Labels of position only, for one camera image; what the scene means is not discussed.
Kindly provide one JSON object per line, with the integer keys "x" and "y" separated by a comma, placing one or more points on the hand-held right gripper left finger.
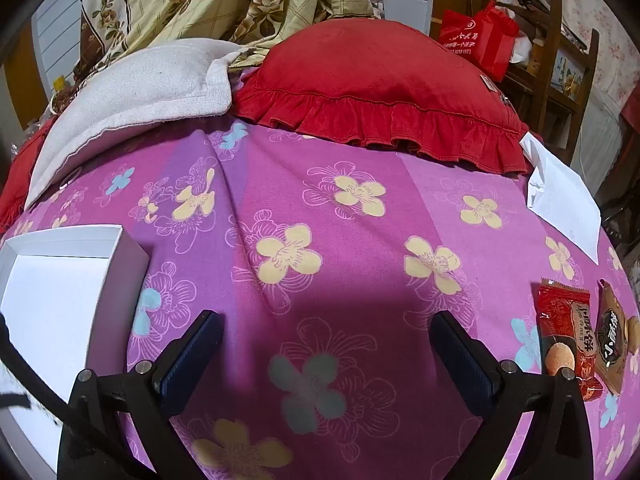
{"x": 192, "y": 355}

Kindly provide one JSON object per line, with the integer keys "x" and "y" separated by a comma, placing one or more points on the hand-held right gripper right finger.
{"x": 460, "y": 360}

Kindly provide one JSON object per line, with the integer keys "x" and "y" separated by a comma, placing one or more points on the white cardboard box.
{"x": 50, "y": 285}

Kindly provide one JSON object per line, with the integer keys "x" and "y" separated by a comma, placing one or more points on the red snack packet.
{"x": 575, "y": 330}

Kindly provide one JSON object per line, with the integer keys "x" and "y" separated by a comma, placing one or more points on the pink floral bedsheet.
{"x": 350, "y": 270}

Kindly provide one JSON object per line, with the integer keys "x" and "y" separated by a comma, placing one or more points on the brown snack packet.
{"x": 612, "y": 335}

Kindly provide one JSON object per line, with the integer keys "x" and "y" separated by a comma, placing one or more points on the white paper envelope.
{"x": 565, "y": 200}

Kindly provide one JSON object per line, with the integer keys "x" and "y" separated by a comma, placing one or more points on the plain red pillow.
{"x": 20, "y": 180}

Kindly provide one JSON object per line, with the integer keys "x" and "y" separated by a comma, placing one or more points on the white cloth pillow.
{"x": 125, "y": 100}

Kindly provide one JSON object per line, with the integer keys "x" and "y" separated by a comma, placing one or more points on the red ruffled pillow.
{"x": 375, "y": 75}

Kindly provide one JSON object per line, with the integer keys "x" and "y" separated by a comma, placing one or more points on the wooden chair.
{"x": 590, "y": 75}

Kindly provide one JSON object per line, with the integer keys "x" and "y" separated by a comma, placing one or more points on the brown wooden door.
{"x": 32, "y": 85}

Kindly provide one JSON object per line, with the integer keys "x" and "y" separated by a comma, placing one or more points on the red shopping bag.
{"x": 480, "y": 35}

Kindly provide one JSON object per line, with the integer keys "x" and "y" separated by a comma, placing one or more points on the beige floral quilt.
{"x": 200, "y": 0}

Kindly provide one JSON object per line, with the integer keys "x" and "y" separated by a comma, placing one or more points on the pink floral curtain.
{"x": 610, "y": 20}

